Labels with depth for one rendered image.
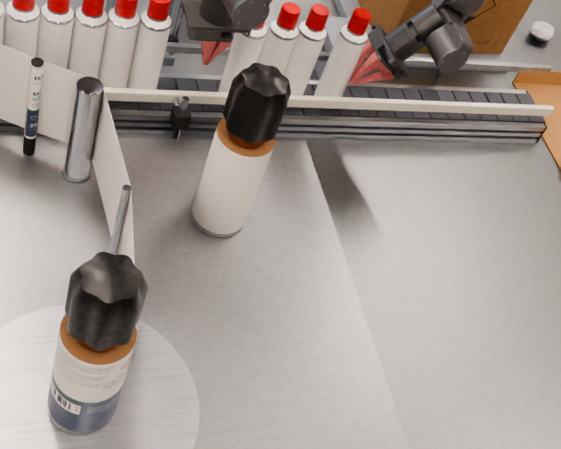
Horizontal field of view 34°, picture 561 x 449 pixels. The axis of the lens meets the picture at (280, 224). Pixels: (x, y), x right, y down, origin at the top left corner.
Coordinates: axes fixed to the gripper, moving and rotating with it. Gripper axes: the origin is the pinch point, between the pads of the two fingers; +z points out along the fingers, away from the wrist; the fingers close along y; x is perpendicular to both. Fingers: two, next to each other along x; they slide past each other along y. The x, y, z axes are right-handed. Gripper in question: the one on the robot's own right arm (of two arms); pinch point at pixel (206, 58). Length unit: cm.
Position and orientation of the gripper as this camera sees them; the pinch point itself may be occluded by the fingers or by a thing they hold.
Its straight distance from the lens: 150.7
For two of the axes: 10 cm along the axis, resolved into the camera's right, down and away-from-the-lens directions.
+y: 9.3, -0.2, 3.5
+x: -2.4, -7.8, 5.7
